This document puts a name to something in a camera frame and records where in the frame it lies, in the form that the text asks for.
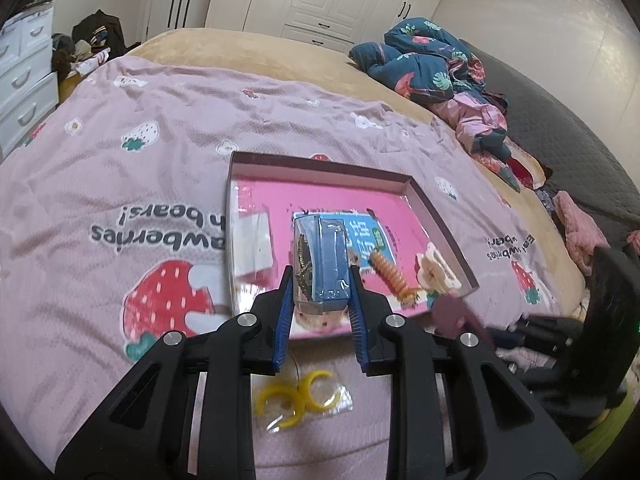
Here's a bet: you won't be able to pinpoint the pink fuzzy cloth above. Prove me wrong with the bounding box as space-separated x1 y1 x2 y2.
552 190 640 276

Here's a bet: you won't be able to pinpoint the pile of clothes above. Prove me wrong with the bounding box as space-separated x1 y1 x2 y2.
50 35 113 82

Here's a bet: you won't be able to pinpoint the green cloth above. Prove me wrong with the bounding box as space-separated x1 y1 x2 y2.
572 392 640 461

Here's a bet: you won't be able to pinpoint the orange spiral hair tie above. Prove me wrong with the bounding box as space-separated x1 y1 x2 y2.
369 249 421 308

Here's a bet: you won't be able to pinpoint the white wardrobe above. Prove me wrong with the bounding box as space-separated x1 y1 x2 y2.
205 0 461 56

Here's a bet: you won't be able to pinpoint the white drawer cabinet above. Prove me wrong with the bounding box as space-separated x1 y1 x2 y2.
0 7 60 156

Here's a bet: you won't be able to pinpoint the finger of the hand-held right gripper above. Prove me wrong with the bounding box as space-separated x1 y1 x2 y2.
492 316 588 361

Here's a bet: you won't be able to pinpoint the brown shallow cardboard box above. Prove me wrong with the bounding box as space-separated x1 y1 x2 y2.
225 151 480 341

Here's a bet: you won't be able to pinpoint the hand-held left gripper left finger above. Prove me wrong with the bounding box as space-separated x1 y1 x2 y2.
55 265 296 480

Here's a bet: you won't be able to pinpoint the pink strawberry printed blanket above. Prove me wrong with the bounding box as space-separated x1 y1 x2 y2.
0 52 586 480

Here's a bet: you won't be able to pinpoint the grey quilted headboard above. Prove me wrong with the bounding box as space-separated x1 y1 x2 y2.
460 37 640 256

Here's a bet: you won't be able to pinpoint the small blue box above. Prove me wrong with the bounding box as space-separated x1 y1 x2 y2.
291 212 353 317

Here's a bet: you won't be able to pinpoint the black patterned cloth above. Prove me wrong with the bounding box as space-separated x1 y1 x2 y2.
534 187 560 217

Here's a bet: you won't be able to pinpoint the red floral pillow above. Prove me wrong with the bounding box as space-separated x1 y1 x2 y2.
475 145 553 191

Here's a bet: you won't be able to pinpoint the pink book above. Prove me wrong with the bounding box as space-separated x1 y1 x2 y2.
230 177 468 338

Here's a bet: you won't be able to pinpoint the yellow rings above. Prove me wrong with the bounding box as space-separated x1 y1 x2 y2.
252 369 355 433

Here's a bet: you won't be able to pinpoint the dark blue floral quilt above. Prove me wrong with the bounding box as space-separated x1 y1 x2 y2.
348 17 513 166

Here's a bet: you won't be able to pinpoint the clear plastic packet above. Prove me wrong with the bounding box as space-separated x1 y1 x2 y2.
231 210 276 286

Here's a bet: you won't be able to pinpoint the black backpack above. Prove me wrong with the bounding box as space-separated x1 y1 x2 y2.
71 10 127 58

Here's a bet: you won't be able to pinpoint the white door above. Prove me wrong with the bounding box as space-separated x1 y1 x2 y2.
145 0 221 43

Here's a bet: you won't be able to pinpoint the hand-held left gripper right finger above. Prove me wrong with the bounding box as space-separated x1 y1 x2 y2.
347 264 586 480

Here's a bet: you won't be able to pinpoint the white claw hair clip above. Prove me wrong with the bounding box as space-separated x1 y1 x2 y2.
414 242 463 293

